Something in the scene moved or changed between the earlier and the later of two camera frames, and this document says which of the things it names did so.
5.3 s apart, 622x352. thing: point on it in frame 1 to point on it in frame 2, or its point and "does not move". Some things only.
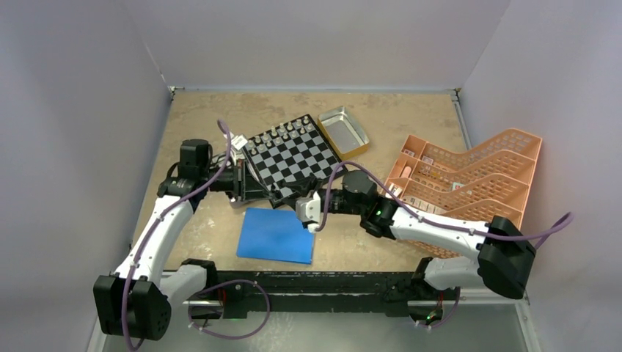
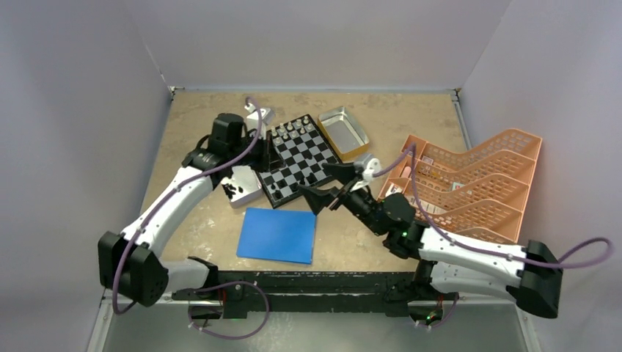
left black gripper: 245,186 to 270,160
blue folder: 276,235 does not move
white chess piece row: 278,133 does not move
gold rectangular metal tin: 343,133 does not move
